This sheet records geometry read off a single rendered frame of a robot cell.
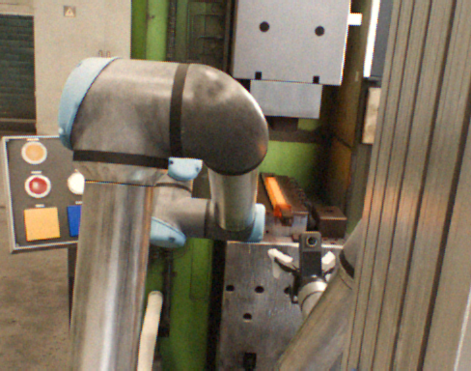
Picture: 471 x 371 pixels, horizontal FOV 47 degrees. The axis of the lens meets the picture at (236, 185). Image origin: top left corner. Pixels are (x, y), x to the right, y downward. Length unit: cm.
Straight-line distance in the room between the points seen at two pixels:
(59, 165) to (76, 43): 543
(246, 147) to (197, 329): 130
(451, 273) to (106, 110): 50
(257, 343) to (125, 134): 117
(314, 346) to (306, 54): 88
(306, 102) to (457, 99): 133
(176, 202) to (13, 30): 670
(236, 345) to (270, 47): 88
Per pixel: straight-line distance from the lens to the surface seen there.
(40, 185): 141
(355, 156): 175
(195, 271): 181
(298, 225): 162
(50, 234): 139
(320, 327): 86
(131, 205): 65
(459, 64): 22
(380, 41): 168
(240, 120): 64
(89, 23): 680
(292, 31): 152
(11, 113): 773
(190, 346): 194
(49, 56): 689
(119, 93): 64
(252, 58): 151
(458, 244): 20
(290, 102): 153
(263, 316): 167
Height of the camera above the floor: 149
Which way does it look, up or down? 16 degrees down
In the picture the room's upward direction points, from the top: 4 degrees clockwise
